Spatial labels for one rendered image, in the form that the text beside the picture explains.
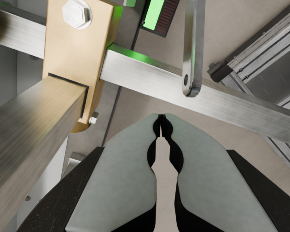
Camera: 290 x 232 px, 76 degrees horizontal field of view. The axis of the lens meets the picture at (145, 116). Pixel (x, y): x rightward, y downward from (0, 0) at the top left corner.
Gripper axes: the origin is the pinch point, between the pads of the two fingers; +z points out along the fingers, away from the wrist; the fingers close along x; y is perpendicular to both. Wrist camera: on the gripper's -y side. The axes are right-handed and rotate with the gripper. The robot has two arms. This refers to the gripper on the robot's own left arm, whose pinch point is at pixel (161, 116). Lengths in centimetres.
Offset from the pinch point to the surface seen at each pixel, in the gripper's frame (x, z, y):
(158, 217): 7, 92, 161
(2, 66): -31.2, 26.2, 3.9
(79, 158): -17.0, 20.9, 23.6
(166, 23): 1.4, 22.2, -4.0
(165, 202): 13, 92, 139
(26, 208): -47, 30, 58
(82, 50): -6.6, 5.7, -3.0
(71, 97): -7.2, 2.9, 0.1
